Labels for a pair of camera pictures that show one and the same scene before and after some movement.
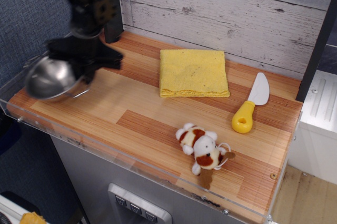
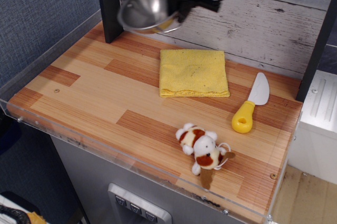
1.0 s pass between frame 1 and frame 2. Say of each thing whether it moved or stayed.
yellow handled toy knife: stayed
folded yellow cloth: stayed
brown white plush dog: stayed
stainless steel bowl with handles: moved
